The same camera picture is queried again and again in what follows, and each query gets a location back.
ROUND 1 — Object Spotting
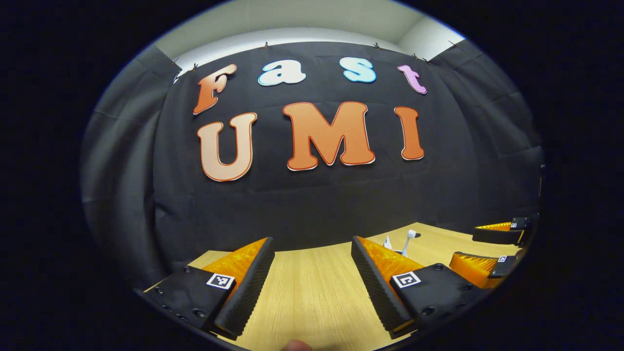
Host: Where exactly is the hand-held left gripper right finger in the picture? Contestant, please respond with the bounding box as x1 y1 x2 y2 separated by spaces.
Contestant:
350 235 486 340

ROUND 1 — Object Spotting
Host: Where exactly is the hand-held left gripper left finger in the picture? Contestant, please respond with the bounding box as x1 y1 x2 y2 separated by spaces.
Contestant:
141 236 276 341

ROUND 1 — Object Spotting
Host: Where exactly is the white toothbrush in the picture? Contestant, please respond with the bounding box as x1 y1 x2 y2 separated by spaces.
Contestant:
401 230 417 258

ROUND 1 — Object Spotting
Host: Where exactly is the wooden desktop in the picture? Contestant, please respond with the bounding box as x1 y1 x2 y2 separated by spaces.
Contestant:
144 222 522 351

